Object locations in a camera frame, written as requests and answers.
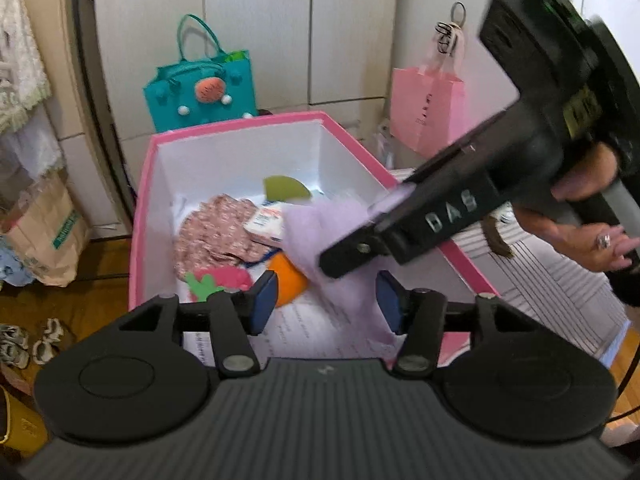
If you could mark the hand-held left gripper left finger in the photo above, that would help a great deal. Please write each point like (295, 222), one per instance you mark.
(265, 300)

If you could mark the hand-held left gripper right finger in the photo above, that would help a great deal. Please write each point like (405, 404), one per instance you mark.
(389, 305)

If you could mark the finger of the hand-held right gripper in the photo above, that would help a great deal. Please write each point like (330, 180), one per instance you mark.
(440, 215)

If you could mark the orange felt piece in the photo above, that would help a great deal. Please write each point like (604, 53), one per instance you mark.
(289, 282)

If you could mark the red felt strawberry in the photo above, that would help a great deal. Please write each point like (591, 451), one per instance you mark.
(225, 279)

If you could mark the white printed packet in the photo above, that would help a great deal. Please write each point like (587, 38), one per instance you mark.
(265, 222)

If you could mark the purple plush cloth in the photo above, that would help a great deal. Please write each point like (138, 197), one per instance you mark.
(310, 232)

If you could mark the floral brown cloth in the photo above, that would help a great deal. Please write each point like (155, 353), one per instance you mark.
(215, 232)

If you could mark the green felt piece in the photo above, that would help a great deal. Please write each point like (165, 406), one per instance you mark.
(285, 189)

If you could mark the pink cardboard box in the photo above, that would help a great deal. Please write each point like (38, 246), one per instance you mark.
(215, 160)

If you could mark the brown soft toy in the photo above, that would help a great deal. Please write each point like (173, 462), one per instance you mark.
(499, 240)

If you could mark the person's right hand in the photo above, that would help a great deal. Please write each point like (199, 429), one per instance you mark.
(565, 232)

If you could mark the pink paper bag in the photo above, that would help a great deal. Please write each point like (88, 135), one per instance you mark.
(427, 110)

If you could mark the striped pink bed sheet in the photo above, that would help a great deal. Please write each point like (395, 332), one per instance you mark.
(550, 300)

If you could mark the teal felt bag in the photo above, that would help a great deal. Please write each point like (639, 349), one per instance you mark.
(200, 95)

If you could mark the brown paper bag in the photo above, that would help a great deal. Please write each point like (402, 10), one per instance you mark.
(45, 235)

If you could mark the light blue cloth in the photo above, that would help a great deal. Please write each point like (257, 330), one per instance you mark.
(12, 265)

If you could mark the beige wardrobe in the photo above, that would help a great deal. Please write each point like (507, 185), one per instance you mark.
(250, 35)

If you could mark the white lace cloth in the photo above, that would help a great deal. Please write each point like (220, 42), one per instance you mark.
(30, 150)

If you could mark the white fringed towel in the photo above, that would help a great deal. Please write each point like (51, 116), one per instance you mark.
(15, 50)

